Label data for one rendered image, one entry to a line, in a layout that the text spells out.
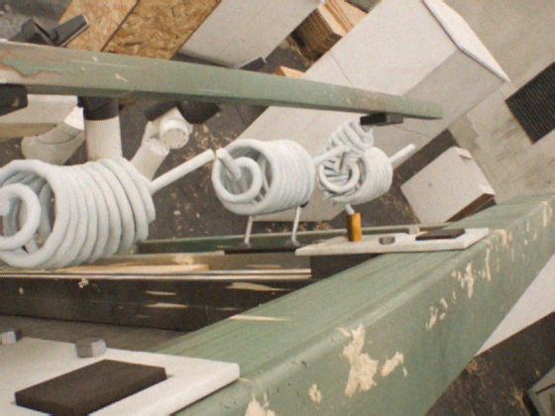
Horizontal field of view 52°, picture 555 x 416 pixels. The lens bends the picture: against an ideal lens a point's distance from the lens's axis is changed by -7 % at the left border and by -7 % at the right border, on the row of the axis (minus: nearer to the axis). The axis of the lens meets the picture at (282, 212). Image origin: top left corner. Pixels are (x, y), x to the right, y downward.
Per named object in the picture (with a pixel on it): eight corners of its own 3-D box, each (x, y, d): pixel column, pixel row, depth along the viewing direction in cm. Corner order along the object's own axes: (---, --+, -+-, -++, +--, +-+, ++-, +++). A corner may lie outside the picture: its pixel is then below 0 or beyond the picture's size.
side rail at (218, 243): (155, 274, 184) (150, 240, 183) (522, 267, 124) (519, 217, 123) (141, 278, 179) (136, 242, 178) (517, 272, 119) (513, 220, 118)
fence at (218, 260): (90, 269, 163) (88, 256, 162) (418, 263, 111) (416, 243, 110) (76, 272, 159) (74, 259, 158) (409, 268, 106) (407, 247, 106)
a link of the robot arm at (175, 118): (214, 130, 135) (175, 156, 138) (209, 103, 142) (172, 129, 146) (182, 99, 127) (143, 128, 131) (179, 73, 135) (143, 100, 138)
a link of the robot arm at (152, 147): (192, 125, 136) (165, 164, 143) (189, 102, 143) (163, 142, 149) (167, 115, 133) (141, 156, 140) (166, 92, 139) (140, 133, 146)
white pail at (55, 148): (61, 134, 315) (105, 75, 292) (76, 177, 305) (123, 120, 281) (10, 128, 290) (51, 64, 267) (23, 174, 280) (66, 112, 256)
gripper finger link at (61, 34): (89, 26, 90) (57, 48, 90) (82, 12, 90) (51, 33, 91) (85, 22, 88) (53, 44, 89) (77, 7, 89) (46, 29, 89)
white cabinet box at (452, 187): (417, 189, 654) (468, 151, 618) (444, 233, 634) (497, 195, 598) (399, 186, 619) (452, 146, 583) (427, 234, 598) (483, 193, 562)
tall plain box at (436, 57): (293, 163, 482) (461, 17, 395) (327, 227, 461) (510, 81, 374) (215, 154, 411) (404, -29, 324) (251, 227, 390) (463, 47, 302)
